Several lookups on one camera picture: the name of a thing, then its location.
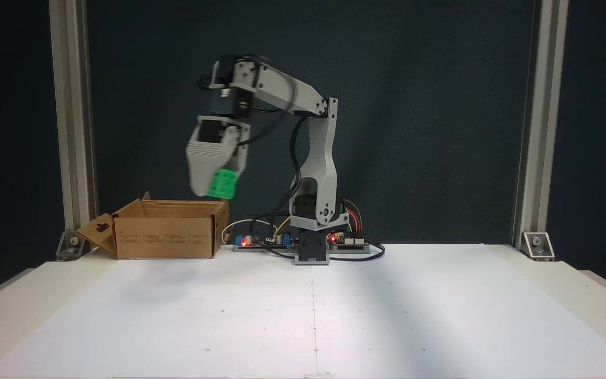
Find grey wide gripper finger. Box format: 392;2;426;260
186;126;240;196

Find grey narrow gripper finger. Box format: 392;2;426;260
232;124;252;177

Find green die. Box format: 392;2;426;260
206;168;239;201

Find brown cardboard box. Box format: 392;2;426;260
76;192;230;260

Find blue circuit board red LED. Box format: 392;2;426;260
234;233;294;252

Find grey board mounting plate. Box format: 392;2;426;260
232;245;372;255

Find black servo cable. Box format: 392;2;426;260
253;115;309;260

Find white cable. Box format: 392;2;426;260
222;217;275;244

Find coloured jumper wires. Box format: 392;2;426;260
341;199;365;237

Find aluminium frame post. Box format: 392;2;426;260
513;0;569;251
49;0;98;248

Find circuit board with jumper wires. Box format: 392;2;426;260
328;233;367;249

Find metal corner bracket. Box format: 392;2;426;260
56;232;84;262
523;232;555;261

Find black power cable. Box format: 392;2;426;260
329;241;386;262

